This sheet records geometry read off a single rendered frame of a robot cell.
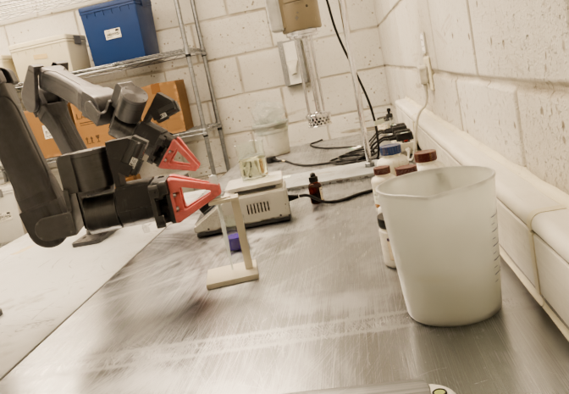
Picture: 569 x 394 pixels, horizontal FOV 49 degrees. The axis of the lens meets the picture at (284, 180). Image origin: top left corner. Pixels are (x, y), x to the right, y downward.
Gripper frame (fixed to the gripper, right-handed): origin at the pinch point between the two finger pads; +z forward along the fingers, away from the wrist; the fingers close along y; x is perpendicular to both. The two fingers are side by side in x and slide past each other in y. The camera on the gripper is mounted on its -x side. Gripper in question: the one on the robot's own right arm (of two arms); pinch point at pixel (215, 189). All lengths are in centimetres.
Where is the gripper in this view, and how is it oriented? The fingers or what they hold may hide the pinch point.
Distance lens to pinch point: 96.0
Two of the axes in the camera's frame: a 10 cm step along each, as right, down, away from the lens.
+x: 1.9, 9.7, 1.7
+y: -0.8, -1.5, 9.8
